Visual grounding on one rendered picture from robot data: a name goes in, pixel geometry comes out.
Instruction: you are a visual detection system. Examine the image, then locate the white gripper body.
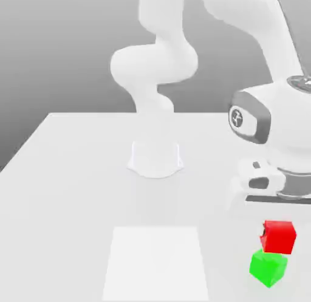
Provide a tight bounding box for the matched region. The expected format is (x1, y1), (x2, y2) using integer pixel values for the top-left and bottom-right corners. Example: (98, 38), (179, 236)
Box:
(244, 194), (311, 222)

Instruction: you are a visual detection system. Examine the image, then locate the small red cube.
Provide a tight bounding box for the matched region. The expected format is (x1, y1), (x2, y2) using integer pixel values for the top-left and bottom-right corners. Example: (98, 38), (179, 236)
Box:
(259, 219), (298, 256)

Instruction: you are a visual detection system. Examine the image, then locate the small green cube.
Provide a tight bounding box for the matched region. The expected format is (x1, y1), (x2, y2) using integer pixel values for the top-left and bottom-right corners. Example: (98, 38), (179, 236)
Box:
(249, 249), (289, 289)

